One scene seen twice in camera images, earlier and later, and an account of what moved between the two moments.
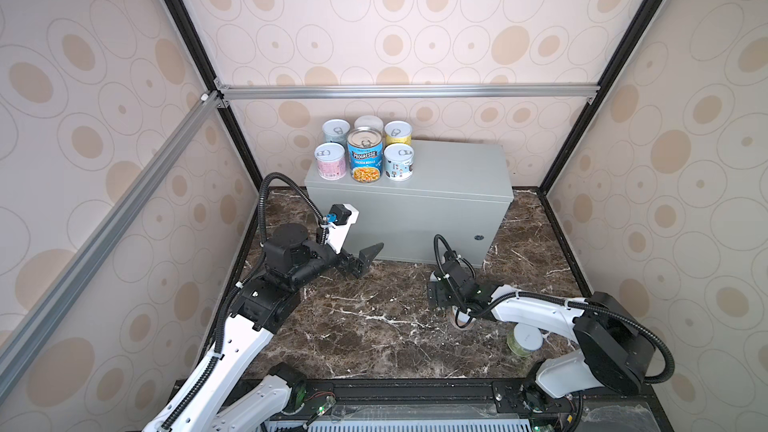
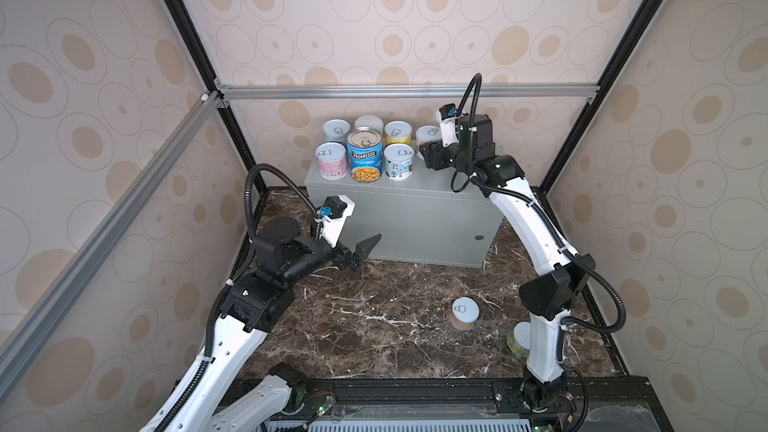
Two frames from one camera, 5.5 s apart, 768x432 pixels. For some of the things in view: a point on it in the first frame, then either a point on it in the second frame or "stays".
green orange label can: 369,121 stays
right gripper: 438,300 → 434,154
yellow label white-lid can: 398,132 stays
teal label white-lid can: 336,131 stays
